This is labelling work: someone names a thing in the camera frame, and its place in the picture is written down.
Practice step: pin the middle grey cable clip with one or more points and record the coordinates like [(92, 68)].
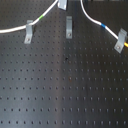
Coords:
[(69, 27)]

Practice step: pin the grey cable clip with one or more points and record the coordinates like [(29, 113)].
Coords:
[(62, 4), (29, 32), (122, 37), (69, 27)]

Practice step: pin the left grey cable clip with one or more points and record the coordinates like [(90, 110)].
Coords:
[(29, 32)]

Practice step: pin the top grey cable clip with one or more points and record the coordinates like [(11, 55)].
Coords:
[(62, 4)]

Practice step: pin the right grey cable clip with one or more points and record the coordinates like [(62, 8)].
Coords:
[(122, 37)]

